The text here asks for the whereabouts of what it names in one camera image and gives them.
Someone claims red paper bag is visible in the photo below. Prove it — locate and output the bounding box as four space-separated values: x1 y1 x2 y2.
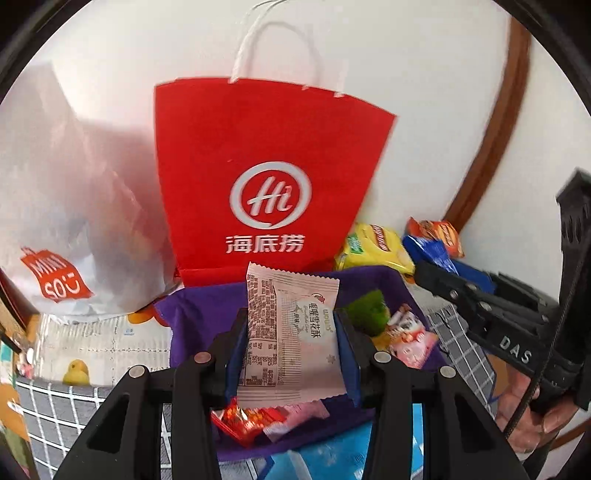
154 0 398 289

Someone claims yellow chips bag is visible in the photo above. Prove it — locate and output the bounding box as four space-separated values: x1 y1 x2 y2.
333 223 415 278

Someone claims blue tissue pack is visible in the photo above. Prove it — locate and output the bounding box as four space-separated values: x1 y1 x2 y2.
270 404 423 480

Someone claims purple towel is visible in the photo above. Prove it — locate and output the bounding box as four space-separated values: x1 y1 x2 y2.
154 265 451 464

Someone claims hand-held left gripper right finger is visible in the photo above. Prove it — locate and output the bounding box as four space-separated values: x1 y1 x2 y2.
335 308 529 480

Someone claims person's right hand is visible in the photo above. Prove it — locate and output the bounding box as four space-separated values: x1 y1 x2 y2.
496 369 591 457

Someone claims white plastic bag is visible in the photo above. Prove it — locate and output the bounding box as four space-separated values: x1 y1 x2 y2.
0 62 181 319

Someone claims brown door frame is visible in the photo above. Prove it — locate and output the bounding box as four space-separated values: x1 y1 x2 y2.
445 18 532 232

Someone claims red candy packet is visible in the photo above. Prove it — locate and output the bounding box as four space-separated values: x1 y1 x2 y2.
211 396 288 449

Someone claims pale pink snack packet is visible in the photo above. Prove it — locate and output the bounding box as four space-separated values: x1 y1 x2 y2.
236 261 348 409

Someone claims pink peach snack packet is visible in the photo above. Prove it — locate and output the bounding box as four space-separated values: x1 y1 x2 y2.
262 401 334 439

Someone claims small blue snack packet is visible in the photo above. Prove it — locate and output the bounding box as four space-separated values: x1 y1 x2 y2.
402 234 497 296

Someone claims printed cardboard box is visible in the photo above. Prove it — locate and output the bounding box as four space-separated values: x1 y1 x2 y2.
0 268 40 342

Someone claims orange chips bag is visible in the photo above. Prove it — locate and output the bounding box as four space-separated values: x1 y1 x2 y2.
405 217 465 259

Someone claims grey checked blanket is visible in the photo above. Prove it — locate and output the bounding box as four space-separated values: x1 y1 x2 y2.
0 307 502 480

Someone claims green snack packet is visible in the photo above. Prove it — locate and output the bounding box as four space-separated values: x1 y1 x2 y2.
344 288 389 337

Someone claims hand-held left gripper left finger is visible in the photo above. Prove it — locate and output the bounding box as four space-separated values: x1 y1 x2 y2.
54 308 252 480

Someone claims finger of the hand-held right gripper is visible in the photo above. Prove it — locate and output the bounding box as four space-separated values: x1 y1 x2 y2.
413 261 506 330
489 272 561 317

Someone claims pink white snack packet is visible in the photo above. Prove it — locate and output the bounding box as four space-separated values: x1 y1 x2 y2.
385 305 440 370

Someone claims black cable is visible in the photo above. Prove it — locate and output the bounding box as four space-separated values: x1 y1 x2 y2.
503 222 573 441

